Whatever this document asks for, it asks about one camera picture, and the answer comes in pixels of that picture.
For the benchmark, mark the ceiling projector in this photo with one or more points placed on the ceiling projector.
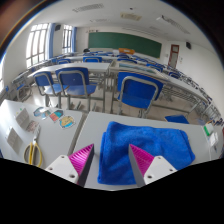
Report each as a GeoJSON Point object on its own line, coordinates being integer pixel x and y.
{"type": "Point", "coordinates": [161, 17]}

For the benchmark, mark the blue chair with grey frame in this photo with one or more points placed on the blue chair with grey frame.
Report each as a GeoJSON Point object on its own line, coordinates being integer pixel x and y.
{"type": "Point", "coordinates": [140, 90]}
{"type": "Point", "coordinates": [75, 80]}
{"type": "Point", "coordinates": [43, 80]}

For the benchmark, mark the blue chair seat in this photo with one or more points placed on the blue chair seat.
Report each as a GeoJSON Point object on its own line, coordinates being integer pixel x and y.
{"type": "Point", "coordinates": [176, 119]}

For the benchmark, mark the small white carton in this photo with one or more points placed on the small white carton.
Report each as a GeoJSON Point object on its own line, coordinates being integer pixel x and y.
{"type": "Point", "coordinates": [213, 139]}

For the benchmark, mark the long grey classroom desk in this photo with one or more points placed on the long grey classroom desk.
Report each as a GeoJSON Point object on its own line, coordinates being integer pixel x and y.
{"type": "Point", "coordinates": [173, 85]}
{"type": "Point", "coordinates": [86, 66]}

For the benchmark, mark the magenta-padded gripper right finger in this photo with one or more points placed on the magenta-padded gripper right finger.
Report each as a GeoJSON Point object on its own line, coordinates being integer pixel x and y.
{"type": "Point", "coordinates": [160, 168]}

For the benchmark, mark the small pale pink packet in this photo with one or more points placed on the small pale pink packet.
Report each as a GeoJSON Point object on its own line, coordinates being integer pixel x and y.
{"type": "Point", "coordinates": [32, 126]}

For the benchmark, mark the small white box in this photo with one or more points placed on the small white box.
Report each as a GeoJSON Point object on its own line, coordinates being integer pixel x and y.
{"type": "Point", "coordinates": [22, 118]}
{"type": "Point", "coordinates": [13, 140]}

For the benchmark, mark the blue towel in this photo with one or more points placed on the blue towel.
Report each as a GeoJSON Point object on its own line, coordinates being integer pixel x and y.
{"type": "Point", "coordinates": [113, 153]}

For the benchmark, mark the blue curtain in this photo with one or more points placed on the blue curtain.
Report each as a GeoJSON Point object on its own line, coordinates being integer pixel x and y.
{"type": "Point", "coordinates": [74, 40]}
{"type": "Point", "coordinates": [51, 40]}

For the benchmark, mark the framed picture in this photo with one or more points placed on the framed picture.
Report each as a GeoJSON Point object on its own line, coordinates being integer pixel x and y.
{"type": "Point", "coordinates": [133, 66]}

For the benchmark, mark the group of blue classroom chairs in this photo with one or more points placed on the group of blue classroom chairs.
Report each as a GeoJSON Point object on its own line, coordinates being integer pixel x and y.
{"type": "Point", "coordinates": [92, 59]}

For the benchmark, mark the black wall speaker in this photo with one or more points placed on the black wall speaker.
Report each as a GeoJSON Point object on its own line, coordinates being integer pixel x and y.
{"type": "Point", "coordinates": [58, 27]}
{"type": "Point", "coordinates": [188, 45]}

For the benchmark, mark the green blackboard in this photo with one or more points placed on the green blackboard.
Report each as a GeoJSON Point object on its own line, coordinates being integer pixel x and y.
{"type": "Point", "coordinates": [123, 41]}

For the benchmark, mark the colourful sticker card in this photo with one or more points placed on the colourful sticker card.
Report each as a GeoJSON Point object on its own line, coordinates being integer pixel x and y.
{"type": "Point", "coordinates": [39, 112]}
{"type": "Point", "coordinates": [47, 114]}
{"type": "Point", "coordinates": [66, 121]}
{"type": "Point", "coordinates": [56, 115]}

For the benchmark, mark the ceiling air conditioner vent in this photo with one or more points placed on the ceiling air conditioner vent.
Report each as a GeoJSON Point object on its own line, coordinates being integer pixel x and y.
{"type": "Point", "coordinates": [131, 16]}

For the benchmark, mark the green and white box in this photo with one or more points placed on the green and white box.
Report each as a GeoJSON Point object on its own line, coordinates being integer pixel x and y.
{"type": "Point", "coordinates": [208, 129]}

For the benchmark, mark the large white-framed window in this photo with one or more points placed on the large white-framed window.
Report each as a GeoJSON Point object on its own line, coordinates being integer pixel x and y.
{"type": "Point", "coordinates": [36, 43]}

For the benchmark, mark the brown door with window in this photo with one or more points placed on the brown door with window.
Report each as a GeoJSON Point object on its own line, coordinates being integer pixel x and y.
{"type": "Point", "coordinates": [173, 56]}

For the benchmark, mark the orange lectern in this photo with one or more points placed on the orange lectern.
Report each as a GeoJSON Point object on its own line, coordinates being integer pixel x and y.
{"type": "Point", "coordinates": [126, 51]}

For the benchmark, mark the group of ceiling light panels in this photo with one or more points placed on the group of ceiling light panels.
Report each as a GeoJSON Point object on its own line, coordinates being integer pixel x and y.
{"type": "Point", "coordinates": [88, 7]}

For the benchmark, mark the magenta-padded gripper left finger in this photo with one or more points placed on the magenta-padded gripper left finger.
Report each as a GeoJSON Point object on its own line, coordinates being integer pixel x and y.
{"type": "Point", "coordinates": [61, 166]}

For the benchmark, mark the narrow white-framed window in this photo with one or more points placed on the narrow white-framed window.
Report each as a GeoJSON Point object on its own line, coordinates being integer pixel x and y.
{"type": "Point", "coordinates": [66, 38]}

